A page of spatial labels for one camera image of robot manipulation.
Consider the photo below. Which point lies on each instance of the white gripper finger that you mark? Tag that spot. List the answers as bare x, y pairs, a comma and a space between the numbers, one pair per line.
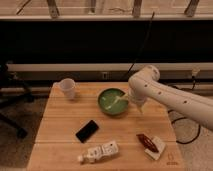
117, 99
139, 107

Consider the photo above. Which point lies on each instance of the green ceramic bowl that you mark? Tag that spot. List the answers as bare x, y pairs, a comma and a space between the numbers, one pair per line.
107, 97

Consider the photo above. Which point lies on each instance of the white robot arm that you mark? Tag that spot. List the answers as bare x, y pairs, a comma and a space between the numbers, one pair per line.
144, 84

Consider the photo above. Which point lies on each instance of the red chili pepper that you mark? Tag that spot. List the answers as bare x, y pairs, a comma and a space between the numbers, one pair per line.
147, 143

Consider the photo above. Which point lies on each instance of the black smartphone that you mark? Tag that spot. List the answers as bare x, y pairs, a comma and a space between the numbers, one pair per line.
87, 131

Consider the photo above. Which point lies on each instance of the white plastic measuring cup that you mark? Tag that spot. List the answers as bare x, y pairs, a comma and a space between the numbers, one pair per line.
67, 86

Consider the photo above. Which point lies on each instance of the white plastic bottle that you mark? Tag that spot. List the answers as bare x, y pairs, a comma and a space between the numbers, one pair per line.
99, 152

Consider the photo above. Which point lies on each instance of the black office chair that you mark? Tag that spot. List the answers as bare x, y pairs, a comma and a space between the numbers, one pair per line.
7, 78

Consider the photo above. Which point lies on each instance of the white wall outlet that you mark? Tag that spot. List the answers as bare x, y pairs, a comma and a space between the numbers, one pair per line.
105, 75

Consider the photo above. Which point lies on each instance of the white wall plug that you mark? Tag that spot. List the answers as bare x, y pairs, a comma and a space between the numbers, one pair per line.
195, 72

